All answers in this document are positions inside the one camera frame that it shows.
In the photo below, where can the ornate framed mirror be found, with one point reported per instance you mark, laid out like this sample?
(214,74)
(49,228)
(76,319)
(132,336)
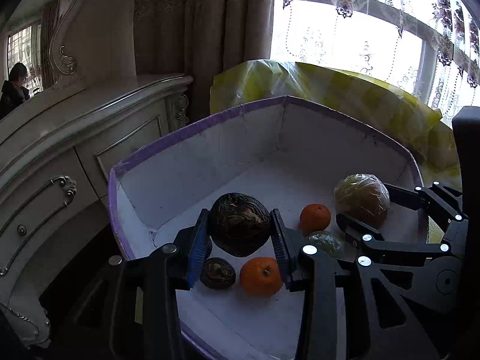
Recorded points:
(32,53)

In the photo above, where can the orange tangerine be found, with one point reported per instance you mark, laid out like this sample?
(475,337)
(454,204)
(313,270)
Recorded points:
(260,277)
(314,218)

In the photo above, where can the green fruit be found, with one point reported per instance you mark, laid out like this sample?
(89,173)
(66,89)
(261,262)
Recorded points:
(329,242)

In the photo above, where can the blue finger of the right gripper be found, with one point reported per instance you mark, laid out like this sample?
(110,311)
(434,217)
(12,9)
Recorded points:
(440,202)
(370,240)

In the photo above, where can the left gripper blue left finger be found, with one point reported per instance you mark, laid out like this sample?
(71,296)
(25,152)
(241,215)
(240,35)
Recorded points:
(145,320)

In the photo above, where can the yellow white checkered tablecloth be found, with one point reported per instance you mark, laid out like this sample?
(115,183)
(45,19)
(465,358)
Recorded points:
(387,108)

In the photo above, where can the floral sheer curtain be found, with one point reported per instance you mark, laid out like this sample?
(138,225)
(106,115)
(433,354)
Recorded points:
(378,33)

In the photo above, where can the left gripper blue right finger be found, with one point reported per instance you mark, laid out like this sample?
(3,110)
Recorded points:
(333,304)

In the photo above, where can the cream ornate dresser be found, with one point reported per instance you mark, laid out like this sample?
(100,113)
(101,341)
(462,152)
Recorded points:
(56,154)

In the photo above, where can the window frame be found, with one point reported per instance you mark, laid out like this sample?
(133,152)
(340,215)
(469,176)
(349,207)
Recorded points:
(393,26)

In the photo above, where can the white purple-rimmed cardboard box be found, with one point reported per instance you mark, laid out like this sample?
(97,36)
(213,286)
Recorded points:
(281,153)

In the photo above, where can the dark brown mangosteen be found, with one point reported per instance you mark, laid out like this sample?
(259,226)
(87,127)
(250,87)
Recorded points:
(238,224)
(217,274)

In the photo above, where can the orange-brown fruit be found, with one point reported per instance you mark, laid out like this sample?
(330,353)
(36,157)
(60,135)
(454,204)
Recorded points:
(363,197)

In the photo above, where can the pink floral drape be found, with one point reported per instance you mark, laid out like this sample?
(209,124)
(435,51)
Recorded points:
(201,38)

